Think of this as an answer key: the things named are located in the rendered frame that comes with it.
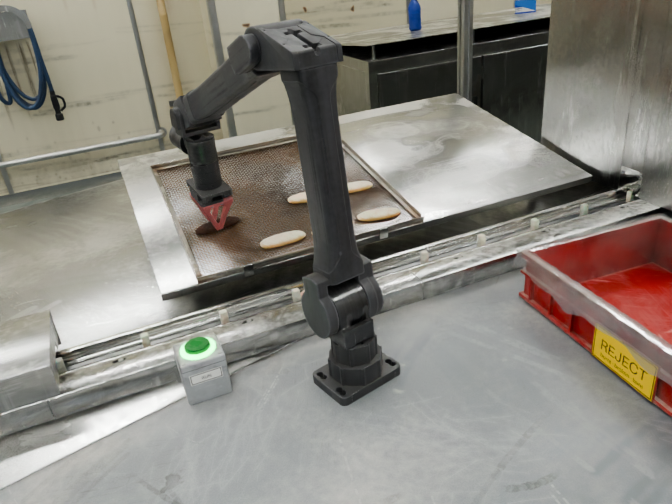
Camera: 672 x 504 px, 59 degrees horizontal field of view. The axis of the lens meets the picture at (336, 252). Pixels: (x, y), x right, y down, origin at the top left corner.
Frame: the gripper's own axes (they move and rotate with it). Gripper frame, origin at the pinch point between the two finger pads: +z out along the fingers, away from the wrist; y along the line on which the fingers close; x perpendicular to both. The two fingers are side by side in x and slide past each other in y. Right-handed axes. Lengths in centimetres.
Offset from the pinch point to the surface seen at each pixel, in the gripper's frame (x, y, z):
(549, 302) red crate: -38, -58, 2
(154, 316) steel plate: 19.2, -11.4, 9.4
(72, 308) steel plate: 32.3, 2.8, 10.5
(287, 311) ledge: -0.2, -32.3, 3.5
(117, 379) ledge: 30.1, -32.2, 3.1
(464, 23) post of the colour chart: -110, 45, -17
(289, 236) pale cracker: -11.0, -13.1, 1.2
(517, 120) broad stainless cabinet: -210, 107, 59
